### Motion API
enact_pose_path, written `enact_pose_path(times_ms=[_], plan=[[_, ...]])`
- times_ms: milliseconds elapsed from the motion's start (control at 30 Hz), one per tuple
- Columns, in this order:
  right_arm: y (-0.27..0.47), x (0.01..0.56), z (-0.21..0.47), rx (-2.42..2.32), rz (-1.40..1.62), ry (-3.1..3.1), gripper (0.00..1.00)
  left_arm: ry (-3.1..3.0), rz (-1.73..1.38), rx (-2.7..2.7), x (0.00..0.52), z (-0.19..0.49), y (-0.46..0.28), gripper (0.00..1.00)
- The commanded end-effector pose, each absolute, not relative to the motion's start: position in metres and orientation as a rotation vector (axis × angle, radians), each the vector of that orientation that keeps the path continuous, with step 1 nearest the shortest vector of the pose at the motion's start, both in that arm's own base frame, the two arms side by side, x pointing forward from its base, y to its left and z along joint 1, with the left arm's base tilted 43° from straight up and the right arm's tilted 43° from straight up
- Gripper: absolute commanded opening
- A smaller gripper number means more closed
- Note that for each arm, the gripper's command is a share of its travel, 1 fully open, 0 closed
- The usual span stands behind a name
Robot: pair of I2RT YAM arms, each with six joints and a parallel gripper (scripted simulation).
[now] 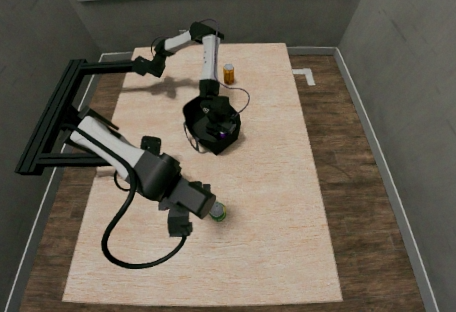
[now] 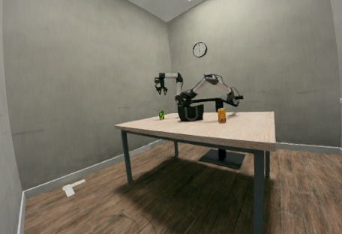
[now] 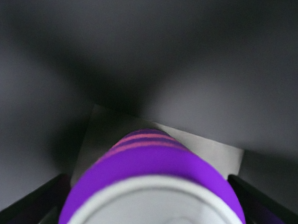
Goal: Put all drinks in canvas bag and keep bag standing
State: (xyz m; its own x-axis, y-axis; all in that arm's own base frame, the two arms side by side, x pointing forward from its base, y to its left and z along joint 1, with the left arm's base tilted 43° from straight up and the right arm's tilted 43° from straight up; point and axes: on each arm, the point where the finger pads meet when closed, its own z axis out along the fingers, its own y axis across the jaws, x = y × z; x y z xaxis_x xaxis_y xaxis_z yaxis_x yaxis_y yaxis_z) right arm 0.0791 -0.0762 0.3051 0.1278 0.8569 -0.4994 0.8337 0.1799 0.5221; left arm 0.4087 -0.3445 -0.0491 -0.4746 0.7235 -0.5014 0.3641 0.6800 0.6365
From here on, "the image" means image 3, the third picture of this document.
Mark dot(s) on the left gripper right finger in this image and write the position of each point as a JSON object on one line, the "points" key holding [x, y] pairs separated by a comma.
{"points": [[257, 207]]}

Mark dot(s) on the black fabric bag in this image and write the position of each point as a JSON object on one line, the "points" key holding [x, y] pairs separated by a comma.
{"points": [[224, 70]]}

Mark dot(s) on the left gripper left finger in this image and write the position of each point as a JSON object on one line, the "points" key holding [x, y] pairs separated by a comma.
{"points": [[43, 204]]}

